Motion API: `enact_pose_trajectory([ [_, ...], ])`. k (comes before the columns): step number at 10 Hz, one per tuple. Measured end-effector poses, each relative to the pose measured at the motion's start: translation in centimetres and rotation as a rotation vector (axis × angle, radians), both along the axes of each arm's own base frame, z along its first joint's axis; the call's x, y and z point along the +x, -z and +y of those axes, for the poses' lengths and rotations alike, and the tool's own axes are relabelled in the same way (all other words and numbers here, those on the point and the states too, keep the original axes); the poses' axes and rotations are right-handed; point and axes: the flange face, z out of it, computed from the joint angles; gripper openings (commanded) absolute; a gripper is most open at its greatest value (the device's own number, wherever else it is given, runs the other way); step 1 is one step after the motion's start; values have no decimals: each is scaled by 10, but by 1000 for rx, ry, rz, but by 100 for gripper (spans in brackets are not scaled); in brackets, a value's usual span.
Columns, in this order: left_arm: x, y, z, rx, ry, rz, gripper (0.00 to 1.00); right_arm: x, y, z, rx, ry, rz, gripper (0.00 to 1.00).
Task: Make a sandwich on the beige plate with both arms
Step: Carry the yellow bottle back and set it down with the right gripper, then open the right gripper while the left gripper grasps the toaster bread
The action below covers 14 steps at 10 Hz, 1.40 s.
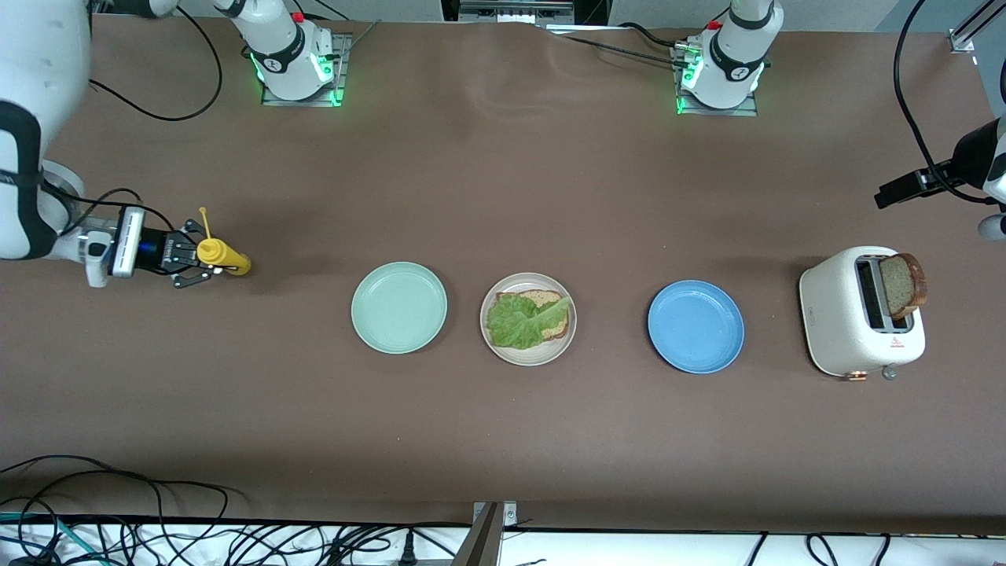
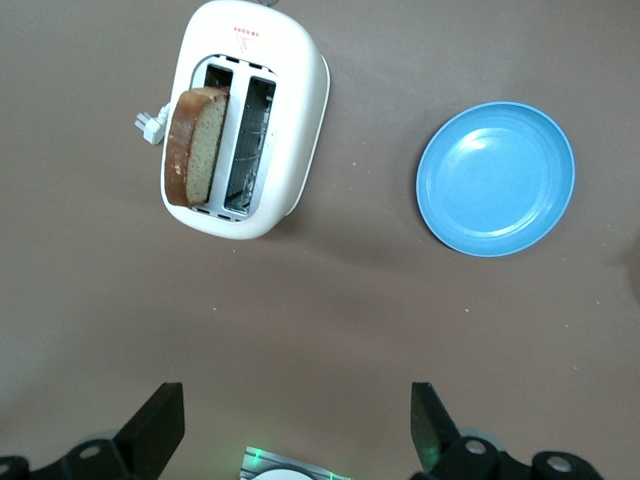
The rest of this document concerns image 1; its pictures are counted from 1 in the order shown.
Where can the mint green plate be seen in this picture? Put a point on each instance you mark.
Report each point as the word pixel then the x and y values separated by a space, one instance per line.
pixel 399 308

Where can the white toaster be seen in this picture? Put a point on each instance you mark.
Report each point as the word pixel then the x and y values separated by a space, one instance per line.
pixel 833 314

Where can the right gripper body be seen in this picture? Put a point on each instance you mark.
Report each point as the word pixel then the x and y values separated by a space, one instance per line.
pixel 159 251

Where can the blue plate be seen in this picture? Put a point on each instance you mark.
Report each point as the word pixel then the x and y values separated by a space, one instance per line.
pixel 695 327

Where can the yellow squeeze bottle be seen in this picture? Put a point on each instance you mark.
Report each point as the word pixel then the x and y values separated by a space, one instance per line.
pixel 228 255

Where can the grey metal fixture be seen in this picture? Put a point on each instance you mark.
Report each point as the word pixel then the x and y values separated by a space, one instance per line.
pixel 511 12

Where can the black power plug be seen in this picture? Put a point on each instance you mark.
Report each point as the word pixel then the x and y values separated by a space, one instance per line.
pixel 407 550

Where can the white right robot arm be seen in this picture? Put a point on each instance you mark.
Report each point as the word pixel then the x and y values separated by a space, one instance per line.
pixel 39 79

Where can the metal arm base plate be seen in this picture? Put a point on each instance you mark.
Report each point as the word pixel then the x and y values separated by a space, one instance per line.
pixel 302 103
pixel 719 112

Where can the light brown bread slice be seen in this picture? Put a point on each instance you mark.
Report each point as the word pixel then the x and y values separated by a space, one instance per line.
pixel 542 299

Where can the grey metal bracket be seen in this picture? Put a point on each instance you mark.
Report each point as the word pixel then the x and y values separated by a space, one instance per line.
pixel 483 542

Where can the beige plate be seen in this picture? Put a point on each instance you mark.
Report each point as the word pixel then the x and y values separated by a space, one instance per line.
pixel 528 359

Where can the dark crust bread slice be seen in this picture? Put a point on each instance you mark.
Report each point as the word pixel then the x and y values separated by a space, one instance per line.
pixel 904 284

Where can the green lettuce leaf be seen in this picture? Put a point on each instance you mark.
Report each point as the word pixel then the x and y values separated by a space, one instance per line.
pixel 515 322

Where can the aluminium frame profile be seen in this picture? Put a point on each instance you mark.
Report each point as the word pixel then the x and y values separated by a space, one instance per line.
pixel 960 41

